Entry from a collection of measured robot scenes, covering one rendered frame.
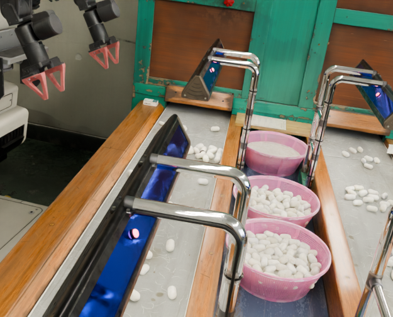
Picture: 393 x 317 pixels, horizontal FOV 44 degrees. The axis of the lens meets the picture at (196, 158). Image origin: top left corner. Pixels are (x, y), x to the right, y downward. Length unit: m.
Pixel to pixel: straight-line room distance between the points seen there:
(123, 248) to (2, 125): 1.24
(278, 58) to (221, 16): 0.30
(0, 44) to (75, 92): 1.74
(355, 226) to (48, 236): 0.86
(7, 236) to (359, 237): 1.35
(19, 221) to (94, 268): 1.67
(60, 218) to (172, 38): 1.12
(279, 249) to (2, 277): 0.67
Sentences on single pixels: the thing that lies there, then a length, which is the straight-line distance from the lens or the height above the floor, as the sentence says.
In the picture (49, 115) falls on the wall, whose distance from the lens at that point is 3.60.
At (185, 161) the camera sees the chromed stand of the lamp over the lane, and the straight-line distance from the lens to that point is 0.77.
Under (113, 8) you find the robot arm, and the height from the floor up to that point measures 1.20.
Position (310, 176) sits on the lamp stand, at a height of 0.77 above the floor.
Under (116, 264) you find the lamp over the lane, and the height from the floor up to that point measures 1.09.
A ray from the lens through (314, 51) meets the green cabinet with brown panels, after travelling 2.12.
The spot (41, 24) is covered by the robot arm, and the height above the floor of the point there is 1.19.
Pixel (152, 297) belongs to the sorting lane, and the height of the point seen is 0.74.
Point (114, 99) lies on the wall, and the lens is 3.34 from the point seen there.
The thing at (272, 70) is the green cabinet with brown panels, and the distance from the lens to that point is 2.13.
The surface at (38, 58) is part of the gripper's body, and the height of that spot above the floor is 1.09.
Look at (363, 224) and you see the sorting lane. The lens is 1.53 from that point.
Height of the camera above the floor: 1.44
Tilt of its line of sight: 24 degrees down
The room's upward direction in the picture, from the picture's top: 7 degrees clockwise
